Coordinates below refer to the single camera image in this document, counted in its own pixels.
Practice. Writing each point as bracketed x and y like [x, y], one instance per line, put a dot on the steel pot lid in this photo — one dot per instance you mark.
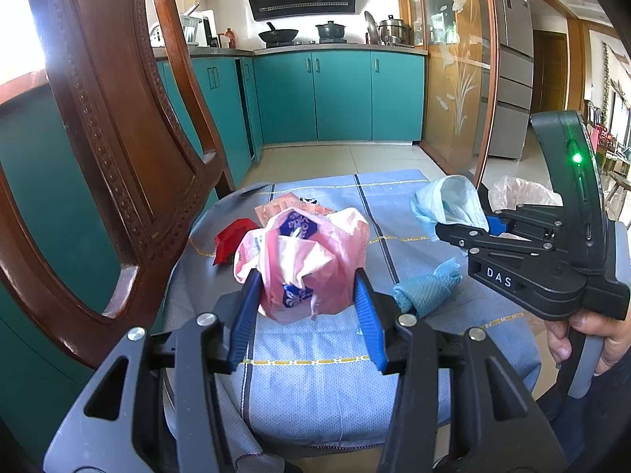
[370, 27]

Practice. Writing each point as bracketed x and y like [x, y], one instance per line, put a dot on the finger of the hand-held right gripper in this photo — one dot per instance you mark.
[500, 224]
[463, 234]

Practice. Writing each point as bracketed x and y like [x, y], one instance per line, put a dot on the brown wooden door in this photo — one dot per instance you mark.
[549, 71]

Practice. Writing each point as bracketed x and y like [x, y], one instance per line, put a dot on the person's right hand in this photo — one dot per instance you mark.
[616, 335]

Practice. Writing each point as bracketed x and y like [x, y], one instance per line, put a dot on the black wok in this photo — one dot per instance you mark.
[278, 35]

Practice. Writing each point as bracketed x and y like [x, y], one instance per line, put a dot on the salmon pink wrapper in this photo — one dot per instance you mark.
[281, 207]

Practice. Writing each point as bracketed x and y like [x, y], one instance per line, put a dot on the black cooking pot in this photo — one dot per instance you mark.
[331, 32]

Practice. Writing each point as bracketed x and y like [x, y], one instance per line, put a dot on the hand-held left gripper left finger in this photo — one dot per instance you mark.
[244, 325]

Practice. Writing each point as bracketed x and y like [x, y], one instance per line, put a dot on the white kitchen appliance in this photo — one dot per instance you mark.
[194, 27]

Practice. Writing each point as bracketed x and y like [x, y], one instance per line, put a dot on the red wrapper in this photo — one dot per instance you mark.
[234, 241]

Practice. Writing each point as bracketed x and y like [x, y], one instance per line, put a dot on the gas stove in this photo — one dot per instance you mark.
[305, 43]

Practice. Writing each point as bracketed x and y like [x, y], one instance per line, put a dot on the teal kitchen base cabinets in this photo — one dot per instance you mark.
[340, 98]

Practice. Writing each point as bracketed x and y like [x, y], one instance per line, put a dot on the blue face mask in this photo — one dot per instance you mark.
[443, 202]

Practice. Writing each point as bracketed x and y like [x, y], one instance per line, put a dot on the blue striped cloth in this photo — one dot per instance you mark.
[305, 394]

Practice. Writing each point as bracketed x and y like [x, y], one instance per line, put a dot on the clear plastic basket liner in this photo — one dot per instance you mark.
[522, 192]

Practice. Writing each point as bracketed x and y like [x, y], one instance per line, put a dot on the wooden chair back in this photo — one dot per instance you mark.
[98, 108]

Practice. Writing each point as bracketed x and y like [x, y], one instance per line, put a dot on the glass sliding door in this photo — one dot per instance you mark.
[456, 59]

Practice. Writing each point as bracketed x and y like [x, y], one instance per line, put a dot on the rolled blue cloth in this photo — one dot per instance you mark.
[426, 288]

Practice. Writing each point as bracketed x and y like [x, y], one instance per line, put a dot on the grey kitchen countertop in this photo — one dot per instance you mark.
[345, 48]

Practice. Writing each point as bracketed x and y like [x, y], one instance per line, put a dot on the pink plastic bag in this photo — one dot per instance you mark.
[310, 256]

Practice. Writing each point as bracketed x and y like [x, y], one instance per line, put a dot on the person's blue jeans leg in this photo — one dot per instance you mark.
[586, 423]

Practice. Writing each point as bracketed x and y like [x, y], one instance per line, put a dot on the steel pot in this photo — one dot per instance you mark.
[394, 32]

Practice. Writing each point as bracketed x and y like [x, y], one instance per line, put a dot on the red brown bottle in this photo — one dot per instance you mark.
[229, 39]

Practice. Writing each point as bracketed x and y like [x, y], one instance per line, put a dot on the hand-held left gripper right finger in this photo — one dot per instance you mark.
[367, 325]

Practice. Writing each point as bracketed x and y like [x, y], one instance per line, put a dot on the grey refrigerator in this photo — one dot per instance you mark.
[512, 59]

